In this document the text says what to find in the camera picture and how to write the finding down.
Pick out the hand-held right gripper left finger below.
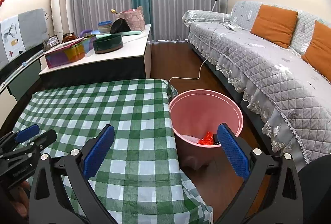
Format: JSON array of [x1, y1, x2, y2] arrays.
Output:
[[28, 124, 115, 224]]

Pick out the green round tin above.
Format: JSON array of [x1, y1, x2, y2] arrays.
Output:
[[92, 34, 123, 54]]

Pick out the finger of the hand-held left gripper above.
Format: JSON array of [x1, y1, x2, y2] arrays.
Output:
[[25, 129, 58, 154], [0, 124, 41, 152]]

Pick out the mint green rolled mat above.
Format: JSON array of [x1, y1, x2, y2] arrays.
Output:
[[96, 30, 143, 39]]

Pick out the dark television cabinet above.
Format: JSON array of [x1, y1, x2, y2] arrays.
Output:
[[0, 43, 52, 103]]

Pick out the white standing air conditioner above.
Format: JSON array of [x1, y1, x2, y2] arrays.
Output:
[[51, 0, 74, 38]]

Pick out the brown ornament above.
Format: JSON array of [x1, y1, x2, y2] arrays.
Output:
[[62, 32, 79, 43]]

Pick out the pink fabric basket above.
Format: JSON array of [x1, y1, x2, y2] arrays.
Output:
[[116, 8, 144, 31]]

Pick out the orange cushion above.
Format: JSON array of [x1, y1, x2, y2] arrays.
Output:
[[301, 20, 331, 74], [249, 5, 299, 49]]

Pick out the grey white television cover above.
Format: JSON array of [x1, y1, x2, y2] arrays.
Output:
[[0, 8, 48, 64]]

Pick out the white top coffee table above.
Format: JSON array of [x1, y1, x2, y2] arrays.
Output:
[[39, 24, 152, 90]]

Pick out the black cloth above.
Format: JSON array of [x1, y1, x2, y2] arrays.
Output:
[[110, 18, 131, 34]]

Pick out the sofa with grey quilted cover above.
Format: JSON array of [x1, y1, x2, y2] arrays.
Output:
[[182, 1, 331, 165]]

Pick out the stack of coloured bowls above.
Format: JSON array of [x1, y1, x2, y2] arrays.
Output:
[[98, 21, 113, 33]]

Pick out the person's left hand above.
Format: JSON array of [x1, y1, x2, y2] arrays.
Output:
[[9, 179, 31, 219]]

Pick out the large red plastic bag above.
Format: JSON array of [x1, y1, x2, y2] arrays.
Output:
[[198, 131, 216, 146]]

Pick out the white rod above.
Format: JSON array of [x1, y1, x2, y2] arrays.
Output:
[[0, 48, 45, 88]]

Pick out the colourful storage box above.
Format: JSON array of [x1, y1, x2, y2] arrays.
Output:
[[44, 35, 95, 69]]

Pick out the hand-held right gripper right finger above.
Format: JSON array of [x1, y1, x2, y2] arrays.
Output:
[[216, 123, 303, 224]]

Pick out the white power cable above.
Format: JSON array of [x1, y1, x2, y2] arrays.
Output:
[[168, 23, 232, 83]]

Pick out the green checked tablecloth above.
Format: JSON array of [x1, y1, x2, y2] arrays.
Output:
[[12, 78, 214, 224]]

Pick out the pink plastic bin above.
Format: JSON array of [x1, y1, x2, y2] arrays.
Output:
[[169, 89, 244, 171]]

